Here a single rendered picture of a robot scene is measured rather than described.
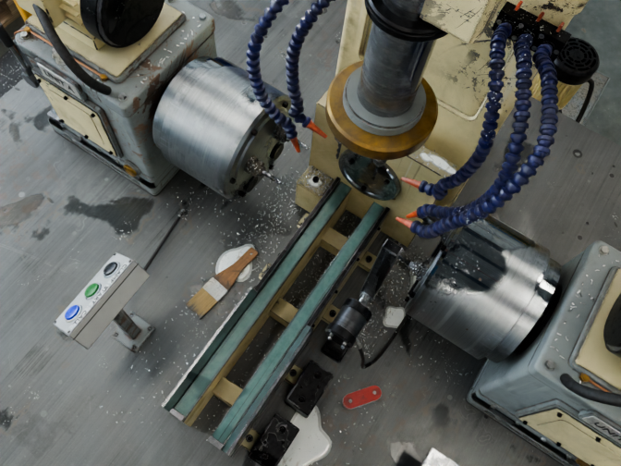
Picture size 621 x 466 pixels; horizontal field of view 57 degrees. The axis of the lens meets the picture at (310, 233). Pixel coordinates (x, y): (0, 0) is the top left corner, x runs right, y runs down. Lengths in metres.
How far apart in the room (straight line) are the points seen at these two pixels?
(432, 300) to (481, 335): 0.11
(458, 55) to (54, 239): 0.98
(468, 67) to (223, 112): 0.46
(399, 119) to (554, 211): 0.78
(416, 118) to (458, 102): 0.25
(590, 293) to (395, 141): 0.45
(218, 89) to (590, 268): 0.76
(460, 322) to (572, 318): 0.18
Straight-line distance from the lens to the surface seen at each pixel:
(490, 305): 1.05
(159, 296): 1.36
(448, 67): 1.11
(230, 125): 1.12
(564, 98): 2.10
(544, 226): 1.56
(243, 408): 1.17
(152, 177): 1.39
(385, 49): 0.79
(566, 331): 1.07
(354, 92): 0.92
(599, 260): 1.14
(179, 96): 1.16
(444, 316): 1.07
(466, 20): 0.72
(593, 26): 3.30
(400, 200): 1.26
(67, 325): 1.10
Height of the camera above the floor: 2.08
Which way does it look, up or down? 66 degrees down
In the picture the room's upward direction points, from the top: 10 degrees clockwise
